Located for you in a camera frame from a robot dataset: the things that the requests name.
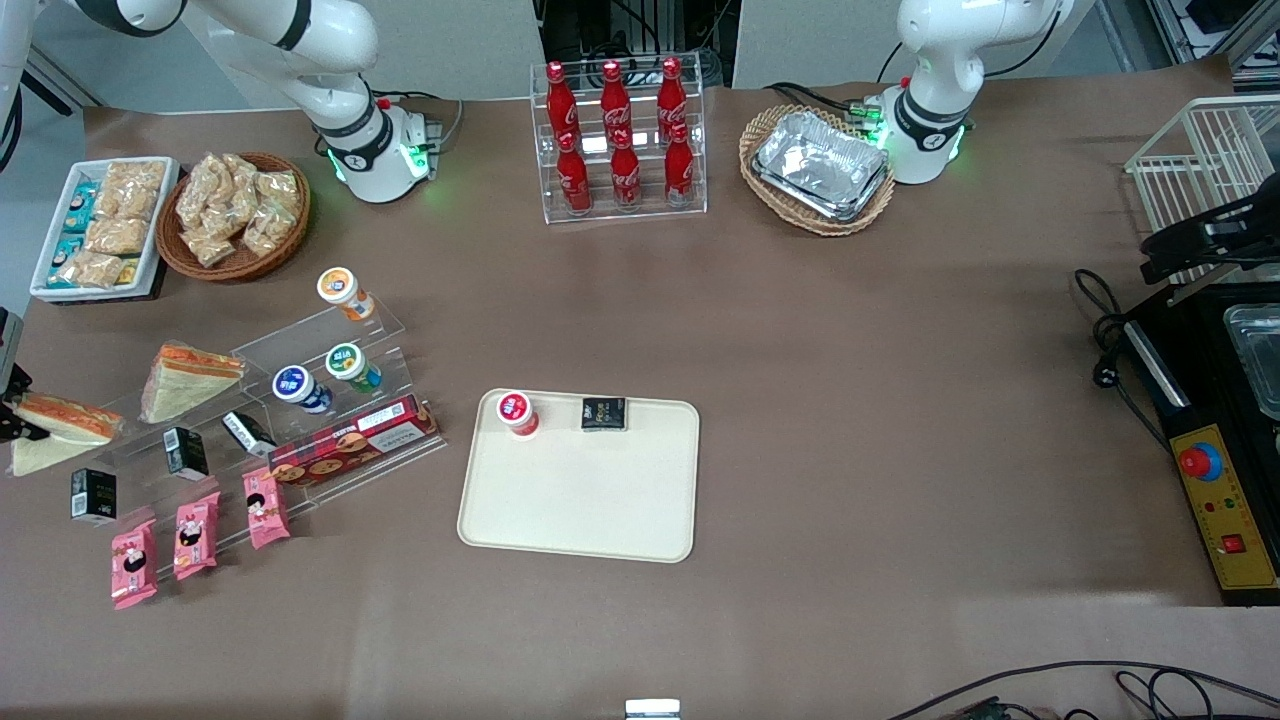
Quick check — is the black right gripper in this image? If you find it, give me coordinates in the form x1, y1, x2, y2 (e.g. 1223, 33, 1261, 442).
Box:
0, 308, 51, 443

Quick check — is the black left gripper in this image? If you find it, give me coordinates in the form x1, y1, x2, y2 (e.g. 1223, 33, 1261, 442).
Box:
1140, 195, 1280, 287

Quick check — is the triangle sandwich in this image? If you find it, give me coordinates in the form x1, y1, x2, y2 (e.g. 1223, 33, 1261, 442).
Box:
10, 393, 126, 478
139, 344, 246, 425

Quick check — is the red lid yogurt cup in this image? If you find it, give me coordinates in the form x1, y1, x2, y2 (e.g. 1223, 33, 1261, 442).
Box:
497, 390, 542, 439

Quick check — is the black tray sealing machine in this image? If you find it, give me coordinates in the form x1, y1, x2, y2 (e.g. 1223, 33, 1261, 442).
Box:
1118, 280, 1280, 608

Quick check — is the white rectangular snack tray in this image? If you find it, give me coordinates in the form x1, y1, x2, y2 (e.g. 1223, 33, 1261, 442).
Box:
30, 156, 181, 303

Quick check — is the aluminium foil tray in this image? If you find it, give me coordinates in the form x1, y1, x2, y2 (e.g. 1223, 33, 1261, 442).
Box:
757, 110, 889, 206
750, 160, 891, 223

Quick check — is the beige plastic serving tray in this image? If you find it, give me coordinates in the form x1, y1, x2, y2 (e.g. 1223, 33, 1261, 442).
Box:
457, 388, 701, 564

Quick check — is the steel food container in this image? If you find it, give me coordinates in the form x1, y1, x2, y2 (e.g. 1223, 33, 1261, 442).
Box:
1222, 303, 1280, 421

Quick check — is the clear rice cracker packet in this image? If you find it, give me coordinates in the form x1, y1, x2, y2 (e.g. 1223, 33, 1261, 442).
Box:
100, 160, 168, 221
180, 225, 237, 269
255, 170, 302, 216
55, 250, 128, 291
205, 152, 263, 239
243, 205, 292, 259
178, 157, 229, 229
84, 215, 153, 257

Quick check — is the pink snack packet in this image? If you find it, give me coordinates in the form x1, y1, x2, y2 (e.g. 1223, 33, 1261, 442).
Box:
110, 520, 159, 611
243, 466, 292, 551
173, 492, 221, 582

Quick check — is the round wicker basket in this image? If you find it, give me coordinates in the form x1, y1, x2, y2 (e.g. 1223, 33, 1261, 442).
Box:
155, 152, 312, 284

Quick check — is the blue gum bottle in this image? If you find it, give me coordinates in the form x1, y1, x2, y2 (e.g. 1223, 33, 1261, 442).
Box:
272, 365, 334, 415

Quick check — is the green gum bottle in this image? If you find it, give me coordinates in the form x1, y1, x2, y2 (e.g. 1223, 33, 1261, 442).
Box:
325, 342, 384, 393

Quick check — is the red tartan shortbread box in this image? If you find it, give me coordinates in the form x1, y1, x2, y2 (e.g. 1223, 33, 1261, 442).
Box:
268, 394, 441, 488

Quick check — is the orange gum bottle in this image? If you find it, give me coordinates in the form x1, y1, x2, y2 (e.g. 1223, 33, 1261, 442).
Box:
316, 266, 377, 323

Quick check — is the clear acrylic tiered stand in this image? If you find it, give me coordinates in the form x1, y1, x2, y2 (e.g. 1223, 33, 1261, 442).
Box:
20, 300, 448, 561

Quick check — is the oval wicker basket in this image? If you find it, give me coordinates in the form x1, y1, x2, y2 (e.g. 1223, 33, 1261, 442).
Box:
739, 104, 897, 237

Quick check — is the red cola bottle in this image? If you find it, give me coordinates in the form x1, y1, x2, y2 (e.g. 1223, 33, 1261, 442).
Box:
555, 130, 593, 214
609, 128, 643, 211
599, 60, 633, 141
664, 122, 696, 206
656, 56, 689, 136
545, 61, 581, 141

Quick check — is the clear acrylic bottle rack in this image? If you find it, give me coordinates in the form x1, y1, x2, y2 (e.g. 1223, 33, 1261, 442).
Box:
529, 52, 709, 225

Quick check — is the black power cable with plug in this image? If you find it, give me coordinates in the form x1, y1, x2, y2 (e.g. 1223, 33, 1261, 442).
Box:
1073, 268, 1171, 451

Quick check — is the white wire rack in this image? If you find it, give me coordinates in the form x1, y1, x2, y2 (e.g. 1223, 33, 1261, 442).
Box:
1124, 95, 1280, 291

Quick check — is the aluminium frame shelf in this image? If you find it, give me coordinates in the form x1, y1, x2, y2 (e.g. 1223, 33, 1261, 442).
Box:
1145, 0, 1280, 81

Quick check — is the coiled black cable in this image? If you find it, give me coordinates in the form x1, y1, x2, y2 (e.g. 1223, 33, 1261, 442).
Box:
1115, 668, 1280, 720

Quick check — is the long black cable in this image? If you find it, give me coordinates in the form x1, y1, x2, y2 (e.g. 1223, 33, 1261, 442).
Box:
885, 660, 1280, 720

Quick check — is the black cable bundle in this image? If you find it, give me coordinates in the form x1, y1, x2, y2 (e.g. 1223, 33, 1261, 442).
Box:
765, 80, 881, 126

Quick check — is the dark cable cabinet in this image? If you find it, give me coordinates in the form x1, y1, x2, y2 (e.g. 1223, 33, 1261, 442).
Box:
537, 0, 736, 91

